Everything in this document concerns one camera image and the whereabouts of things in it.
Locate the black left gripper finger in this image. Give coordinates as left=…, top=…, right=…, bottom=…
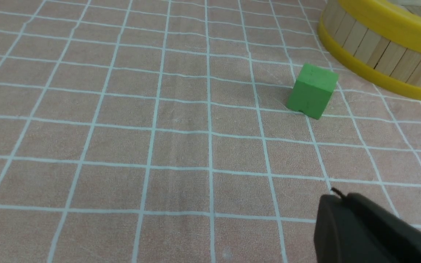
left=314, top=188, right=421, bottom=263

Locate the green foam cube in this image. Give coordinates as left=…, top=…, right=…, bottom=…
left=286, top=63, right=339, bottom=120

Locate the yellow rimmed bamboo steamer basket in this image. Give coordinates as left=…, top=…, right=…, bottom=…
left=318, top=0, right=421, bottom=100

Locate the pink grid tablecloth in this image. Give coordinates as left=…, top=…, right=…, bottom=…
left=0, top=0, right=421, bottom=263

